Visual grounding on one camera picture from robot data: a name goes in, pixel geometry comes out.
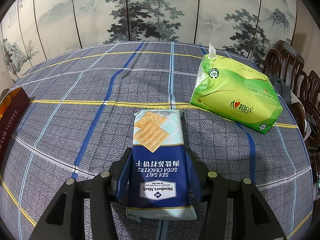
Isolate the blue soda cracker pack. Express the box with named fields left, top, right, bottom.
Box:
left=126, top=109, right=197, bottom=221

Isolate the red gold toffee tin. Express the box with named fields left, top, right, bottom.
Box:
left=0, top=87, right=30, bottom=164

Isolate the plaid blue tablecloth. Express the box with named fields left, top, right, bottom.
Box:
left=1, top=42, right=313, bottom=239

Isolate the dark wooden chair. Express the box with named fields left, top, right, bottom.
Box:
left=291, top=71, right=319, bottom=183
left=263, top=40, right=304, bottom=95

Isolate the green tissue pack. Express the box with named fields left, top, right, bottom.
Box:
left=190, top=45, right=283, bottom=134

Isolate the painted folding screen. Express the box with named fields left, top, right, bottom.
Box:
left=1, top=0, right=297, bottom=80

